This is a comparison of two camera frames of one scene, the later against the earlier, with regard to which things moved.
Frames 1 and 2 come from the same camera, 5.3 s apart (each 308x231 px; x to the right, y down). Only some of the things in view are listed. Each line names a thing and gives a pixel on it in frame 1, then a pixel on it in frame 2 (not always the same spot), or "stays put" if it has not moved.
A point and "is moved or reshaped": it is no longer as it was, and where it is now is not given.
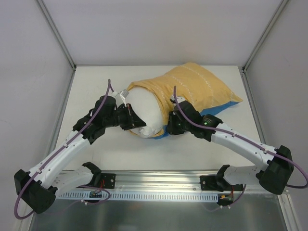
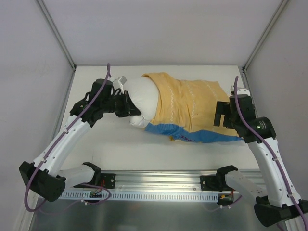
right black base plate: x=210 y=183 stays put
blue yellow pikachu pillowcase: x=194 y=84 is moved or reshaped
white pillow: x=148 y=108 is moved or reshaped
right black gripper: x=173 y=124 -> x=226 y=115
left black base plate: x=108 y=180 stays put
